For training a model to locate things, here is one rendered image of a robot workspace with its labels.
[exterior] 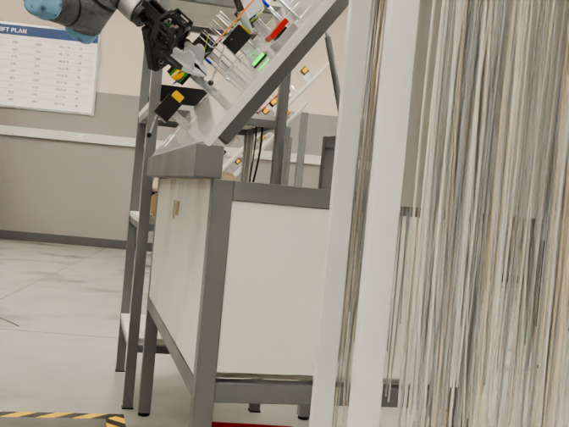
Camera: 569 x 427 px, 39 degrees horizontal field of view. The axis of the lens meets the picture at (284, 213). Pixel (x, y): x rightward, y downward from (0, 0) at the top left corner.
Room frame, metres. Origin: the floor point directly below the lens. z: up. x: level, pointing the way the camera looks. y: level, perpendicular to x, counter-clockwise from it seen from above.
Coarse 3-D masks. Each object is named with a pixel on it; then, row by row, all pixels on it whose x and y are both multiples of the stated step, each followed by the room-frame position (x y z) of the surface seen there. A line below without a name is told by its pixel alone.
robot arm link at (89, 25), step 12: (84, 0) 1.86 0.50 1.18; (96, 0) 1.87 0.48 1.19; (84, 12) 1.85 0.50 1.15; (96, 12) 1.88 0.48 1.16; (108, 12) 1.89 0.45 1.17; (84, 24) 1.87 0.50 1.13; (96, 24) 1.89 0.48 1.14; (72, 36) 1.90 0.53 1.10; (84, 36) 1.91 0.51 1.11; (96, 36) 1.93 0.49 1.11
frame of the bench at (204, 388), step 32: (224, 192) 1.58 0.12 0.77; (256, 192) 1.60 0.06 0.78; (288, 192) 1.61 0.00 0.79; (320, 192) 1.63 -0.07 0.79; (224, 224) 1.58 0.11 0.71; (224, 256) 1.58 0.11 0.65; (160, 320) 2.27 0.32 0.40; (192, 384) 1.61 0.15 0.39; (224, 384) 1.59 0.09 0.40; (256, 384) 1.61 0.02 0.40; (288, 384) 1.63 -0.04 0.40; (384, 384) 1.71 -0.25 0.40; (192, 416) 1.58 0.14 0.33
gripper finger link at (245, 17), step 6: (240, 0) 1.80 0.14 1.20; (246, 0) 1.81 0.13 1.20; (258, 0) 1.81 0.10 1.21; (252, 6) 1.81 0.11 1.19; (258, 6) 1.81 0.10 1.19; (240, 12) 1.80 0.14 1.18; (246, 12) 1.81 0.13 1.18; (252, 12) 1.81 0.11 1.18; (240, 18) 1.81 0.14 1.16; (246, 18) 1.81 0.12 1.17; (246, 24) 1.82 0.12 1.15; (252, 30) 1.83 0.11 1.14
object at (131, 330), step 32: (160, 0) 2.75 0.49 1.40; (192, 0) 2.78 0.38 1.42; (224, 0) 2.81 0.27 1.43; (192, 32) 3.36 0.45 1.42; (160, 96) 2.76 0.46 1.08; (288, 96) 2.87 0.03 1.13; (128, 224) 3.32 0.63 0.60; (128, 256) 3.29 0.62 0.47; (128, 288) 3.29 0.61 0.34; (128, 320) 3.13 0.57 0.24; (128, 352) 2.75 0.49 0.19; (160, 352) 2.78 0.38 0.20; (128, 384) 2.76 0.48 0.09
